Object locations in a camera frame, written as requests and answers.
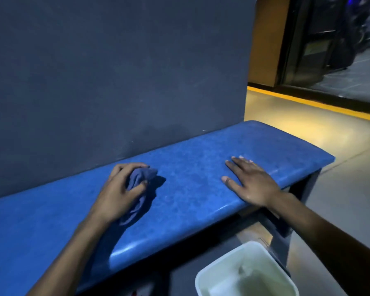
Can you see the black framed glass door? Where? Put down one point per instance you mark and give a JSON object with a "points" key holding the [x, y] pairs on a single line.
{"points": [[326, 43]]}

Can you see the blue cleaning cloth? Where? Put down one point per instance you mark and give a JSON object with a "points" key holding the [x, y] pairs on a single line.
{"points": [[141, 175]]}

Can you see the person's right hand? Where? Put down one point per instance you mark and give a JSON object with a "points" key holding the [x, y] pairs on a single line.
{"points": [[256, 184]]}

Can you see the person's left forearm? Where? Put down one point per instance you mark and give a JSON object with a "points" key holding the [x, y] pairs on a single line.
{"points": [[67, 262]]}

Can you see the blue padded bench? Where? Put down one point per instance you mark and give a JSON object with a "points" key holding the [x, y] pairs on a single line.
{"points": [[188, 181]]}

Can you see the white plastic storage box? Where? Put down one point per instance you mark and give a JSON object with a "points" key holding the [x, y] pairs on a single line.
{"points": [[249, 274]]}

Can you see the person's right forearm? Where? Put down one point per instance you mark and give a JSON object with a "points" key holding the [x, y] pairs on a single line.
{"points": [[333, 243]]}

